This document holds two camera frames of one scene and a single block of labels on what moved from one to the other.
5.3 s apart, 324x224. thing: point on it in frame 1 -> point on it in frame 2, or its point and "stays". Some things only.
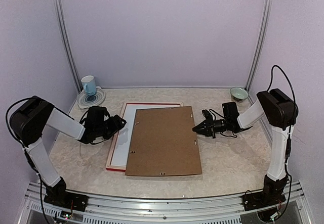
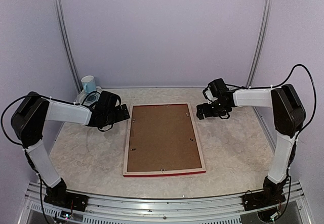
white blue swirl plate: [85, 101] stays
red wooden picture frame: [117, 136] -> [163, 139]
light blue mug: [89, 84] stays
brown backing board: [163, 142] stays
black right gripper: [209, 128] -> [207, 112]
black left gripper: [117, 125] -> [120, 116]
